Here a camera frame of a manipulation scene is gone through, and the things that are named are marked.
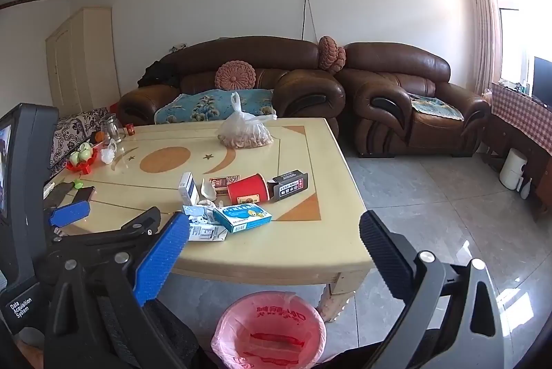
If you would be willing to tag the brown leather sofa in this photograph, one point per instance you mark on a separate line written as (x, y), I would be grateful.
(302, 93)

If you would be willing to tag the pink round cushion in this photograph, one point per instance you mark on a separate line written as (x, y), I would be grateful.
(327, 52)
(235, 75)
(341, 60)

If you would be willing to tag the blue milk carton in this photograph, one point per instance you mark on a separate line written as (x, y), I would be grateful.
(196, 216)

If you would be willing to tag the orange fruit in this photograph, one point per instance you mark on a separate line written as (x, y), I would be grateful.
(99, 137)

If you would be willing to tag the black clothing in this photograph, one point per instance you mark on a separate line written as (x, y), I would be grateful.
(157, 75)

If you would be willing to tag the checked tablecloth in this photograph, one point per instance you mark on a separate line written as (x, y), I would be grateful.
(522, 114)

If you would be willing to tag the black box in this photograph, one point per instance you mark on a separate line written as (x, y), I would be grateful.
(291, 183)

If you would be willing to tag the blue medicine box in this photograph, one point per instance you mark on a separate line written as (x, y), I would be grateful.
(241, 218)

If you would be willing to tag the white flattened carton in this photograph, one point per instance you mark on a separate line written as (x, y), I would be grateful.
(207, 234)

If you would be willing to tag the white crumpled plastic bag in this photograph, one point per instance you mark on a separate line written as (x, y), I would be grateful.
(108, 153)

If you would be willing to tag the red fruit tray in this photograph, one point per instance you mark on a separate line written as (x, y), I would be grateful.
(82, 168)

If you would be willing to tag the white crumpled paper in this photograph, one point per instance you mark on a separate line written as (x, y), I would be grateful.
(208, 191)

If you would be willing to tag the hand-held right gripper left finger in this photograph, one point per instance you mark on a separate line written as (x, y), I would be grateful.
(166, 252)

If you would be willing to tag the white bottle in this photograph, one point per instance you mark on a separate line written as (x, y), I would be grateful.
(525, 187)

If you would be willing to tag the plastic bag of peanuts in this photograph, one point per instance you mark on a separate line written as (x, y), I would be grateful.
(246, 134)

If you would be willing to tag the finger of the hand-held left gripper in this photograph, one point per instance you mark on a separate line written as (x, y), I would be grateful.
(69, 214)
(108, 237)

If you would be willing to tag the blue armchair seat cover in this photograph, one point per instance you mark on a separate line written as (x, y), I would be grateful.
(435, 108)

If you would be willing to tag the glass jar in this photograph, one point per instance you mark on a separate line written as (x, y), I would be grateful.
(113, 129)

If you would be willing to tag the black flat object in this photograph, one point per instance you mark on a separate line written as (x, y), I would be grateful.
(85, 193)

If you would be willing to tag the white round appliance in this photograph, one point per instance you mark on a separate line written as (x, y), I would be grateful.
(512, 168)

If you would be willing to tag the white medicine box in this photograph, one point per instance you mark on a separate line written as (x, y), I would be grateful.
(187, 190)

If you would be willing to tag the bin with pink bag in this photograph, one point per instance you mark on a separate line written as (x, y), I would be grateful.
(267, 334)

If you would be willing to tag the green apple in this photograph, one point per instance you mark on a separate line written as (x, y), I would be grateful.
(86, 151)
(75, 158)

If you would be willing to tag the cream wardrobe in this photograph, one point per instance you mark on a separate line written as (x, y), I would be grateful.
(82, 62)

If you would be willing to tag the brown leather armchair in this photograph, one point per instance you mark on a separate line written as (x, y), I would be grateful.
(388, 67)

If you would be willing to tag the red paper cup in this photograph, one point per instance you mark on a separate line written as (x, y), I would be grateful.
(246, 190)

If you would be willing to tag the white crumpled tissue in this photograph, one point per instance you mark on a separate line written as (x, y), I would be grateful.
(209, 203)

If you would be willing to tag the blue floral sofa cover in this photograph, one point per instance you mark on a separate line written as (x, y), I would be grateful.
(194, 106)

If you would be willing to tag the beige coffee table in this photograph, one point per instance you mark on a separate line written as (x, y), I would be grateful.
(258, 265)

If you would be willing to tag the patterned bed cover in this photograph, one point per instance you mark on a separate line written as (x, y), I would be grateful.
(73, 127)

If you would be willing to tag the small green object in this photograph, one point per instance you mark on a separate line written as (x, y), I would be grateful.
(78, 184)

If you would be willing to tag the red patterned box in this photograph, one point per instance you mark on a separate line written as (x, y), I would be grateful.
(224, 181)

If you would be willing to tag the black monitor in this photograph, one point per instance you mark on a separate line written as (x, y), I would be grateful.
(542, 82)

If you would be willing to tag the window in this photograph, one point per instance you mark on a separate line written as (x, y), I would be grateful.
(515, 36)

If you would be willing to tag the pink curtain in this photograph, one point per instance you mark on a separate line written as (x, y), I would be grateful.
(485, 28)

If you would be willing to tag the wooden cabinet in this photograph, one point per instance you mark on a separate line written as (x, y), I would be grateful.
(502, 140)

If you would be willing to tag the small red cup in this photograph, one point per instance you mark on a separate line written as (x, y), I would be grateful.
(130, 130)

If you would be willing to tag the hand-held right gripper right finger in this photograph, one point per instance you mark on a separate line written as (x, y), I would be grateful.
(384, 254)

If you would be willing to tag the white remote control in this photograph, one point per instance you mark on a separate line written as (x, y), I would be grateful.
(48, 191)

